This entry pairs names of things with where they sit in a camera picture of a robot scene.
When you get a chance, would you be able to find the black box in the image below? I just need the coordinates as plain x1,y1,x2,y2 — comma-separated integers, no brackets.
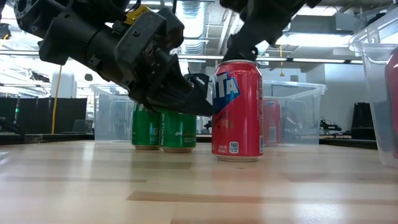
351,102,376,141

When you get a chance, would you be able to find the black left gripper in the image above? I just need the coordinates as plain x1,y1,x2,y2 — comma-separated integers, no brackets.
113,12,216,118

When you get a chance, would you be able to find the yellow hanging cable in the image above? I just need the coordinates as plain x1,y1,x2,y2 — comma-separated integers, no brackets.
279,45,285,78

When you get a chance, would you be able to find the long ceiling light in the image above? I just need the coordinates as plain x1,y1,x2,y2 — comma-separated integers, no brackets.
178,54,364,65

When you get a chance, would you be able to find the red soda can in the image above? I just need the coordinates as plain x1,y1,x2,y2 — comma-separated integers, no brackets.
211,59,265,162
263,98,282,146

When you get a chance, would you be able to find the small black robot equipment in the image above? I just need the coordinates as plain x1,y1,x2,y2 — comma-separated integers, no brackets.
320,118,343,136

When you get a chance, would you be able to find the small yellow tag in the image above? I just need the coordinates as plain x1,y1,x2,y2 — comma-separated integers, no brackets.
124,4,152,26

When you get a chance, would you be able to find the clear plastic bin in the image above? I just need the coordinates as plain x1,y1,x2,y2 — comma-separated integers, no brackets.
262,80,328,147
90,83,214,144
348,6,398,169

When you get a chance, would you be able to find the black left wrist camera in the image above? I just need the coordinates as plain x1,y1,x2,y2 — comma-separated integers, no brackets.
157,7,185,52

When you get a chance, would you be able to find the green Sprite can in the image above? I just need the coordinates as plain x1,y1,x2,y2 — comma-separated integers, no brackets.
160,110,197,153
131,104,162,151

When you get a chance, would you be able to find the black aluminium table frame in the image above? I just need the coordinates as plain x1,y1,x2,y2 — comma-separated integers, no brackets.
0,133,379,151

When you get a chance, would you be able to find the black room partition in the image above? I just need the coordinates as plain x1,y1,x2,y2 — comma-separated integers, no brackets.
0,96,88,135

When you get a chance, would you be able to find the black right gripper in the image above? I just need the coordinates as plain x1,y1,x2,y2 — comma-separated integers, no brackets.
219,0,323,62

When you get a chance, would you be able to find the silver air duct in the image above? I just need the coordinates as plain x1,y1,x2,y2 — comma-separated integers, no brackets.
177,0,208,55

